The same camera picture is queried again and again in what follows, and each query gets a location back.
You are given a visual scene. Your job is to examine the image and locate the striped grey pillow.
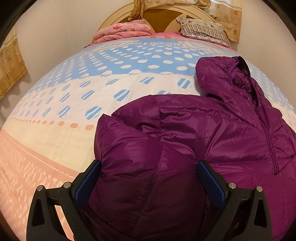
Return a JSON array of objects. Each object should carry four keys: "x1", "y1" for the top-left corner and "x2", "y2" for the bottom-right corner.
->
[{"x1": 177, "y1": 18, "x2": 230, "y2": 48}]

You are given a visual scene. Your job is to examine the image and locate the round wooden headboard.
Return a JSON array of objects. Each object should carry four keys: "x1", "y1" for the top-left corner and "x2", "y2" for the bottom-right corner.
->
[{"x1": 99, "y1": 3, "x2": 215, "y2": 33}]

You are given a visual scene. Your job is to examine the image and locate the folded pink quilt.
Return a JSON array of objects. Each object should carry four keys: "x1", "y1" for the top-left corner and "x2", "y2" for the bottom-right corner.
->
[{"x1": 92, "y1": 20, "x2": 152, "y2": 44}]

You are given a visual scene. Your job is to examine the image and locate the beige curtain behind headboard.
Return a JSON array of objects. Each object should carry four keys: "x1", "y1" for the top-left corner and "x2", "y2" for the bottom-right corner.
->
[{"x1": 128, "y1": 0, "x2": 242, "y2": 43}]

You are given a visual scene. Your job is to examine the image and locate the purple puffer jacket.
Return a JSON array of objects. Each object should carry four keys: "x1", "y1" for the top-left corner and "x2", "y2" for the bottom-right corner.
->
[{"x1": 82, "y1": 56, "x2": 295, "y2": 240}]

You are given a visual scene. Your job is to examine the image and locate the beige curtain on side window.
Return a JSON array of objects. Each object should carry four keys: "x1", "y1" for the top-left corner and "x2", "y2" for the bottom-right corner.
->
[{"x1": 0, "y1": 27, "x2": 28, "y2": 100}]

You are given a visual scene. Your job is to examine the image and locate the pink bed sheet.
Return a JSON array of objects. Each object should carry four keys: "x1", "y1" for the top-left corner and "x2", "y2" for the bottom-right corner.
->
[{"x1": 147, "y1": 31, "x2": 234, "y2": 50}]

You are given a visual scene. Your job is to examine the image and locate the polka dot bed cover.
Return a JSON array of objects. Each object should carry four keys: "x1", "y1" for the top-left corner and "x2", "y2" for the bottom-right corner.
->
[{"x1": 1, "y1": 37, "x2": 295, "y2": 240}]

